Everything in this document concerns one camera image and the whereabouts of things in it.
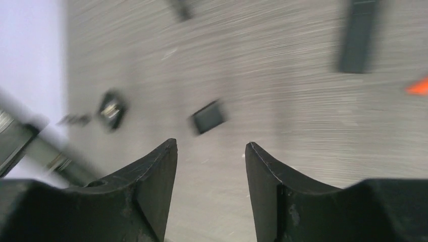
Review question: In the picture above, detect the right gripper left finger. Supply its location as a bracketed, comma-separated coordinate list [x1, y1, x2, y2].
[1, 138, 178, 242]

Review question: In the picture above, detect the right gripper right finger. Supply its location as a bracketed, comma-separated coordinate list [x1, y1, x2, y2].
[245, 142, 427, 242]

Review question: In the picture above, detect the plain black remote control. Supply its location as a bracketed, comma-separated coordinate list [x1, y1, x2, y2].
[338, 1, 380, 74]

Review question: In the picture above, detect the orange battery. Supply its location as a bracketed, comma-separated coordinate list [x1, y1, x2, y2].
[406, 76, 428, 96]

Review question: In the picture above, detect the black music stand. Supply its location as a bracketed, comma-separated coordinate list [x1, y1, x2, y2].
[169, 0, 192, 22]

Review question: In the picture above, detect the black square frame box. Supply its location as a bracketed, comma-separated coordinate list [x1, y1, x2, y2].
[96, 89, 128, 132]

